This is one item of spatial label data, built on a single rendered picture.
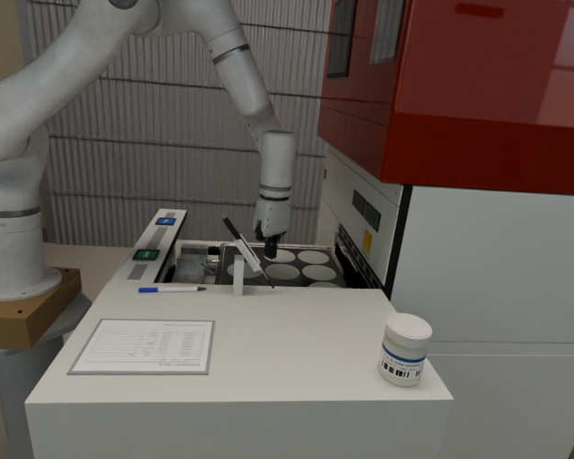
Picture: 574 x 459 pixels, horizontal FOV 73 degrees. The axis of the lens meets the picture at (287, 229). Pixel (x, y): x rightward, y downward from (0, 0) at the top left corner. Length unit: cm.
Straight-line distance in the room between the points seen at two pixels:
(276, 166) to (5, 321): 67
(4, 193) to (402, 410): 89
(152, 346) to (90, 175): 285
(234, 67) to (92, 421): 71
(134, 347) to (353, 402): 37
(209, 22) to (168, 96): 232
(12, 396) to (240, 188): 240
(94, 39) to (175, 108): 231
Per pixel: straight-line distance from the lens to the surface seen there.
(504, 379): 128
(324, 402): 64
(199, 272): 115
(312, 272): 114
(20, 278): 110
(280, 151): 94
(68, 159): 353
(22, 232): 106
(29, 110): 97
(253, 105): 93
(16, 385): 123
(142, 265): 103
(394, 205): 91
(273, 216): 99
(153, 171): 334
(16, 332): 103
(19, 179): 106
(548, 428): 150
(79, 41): 96
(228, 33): 94
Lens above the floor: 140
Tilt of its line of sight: 20 degrees down
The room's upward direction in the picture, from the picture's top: 5 degrees clockwise
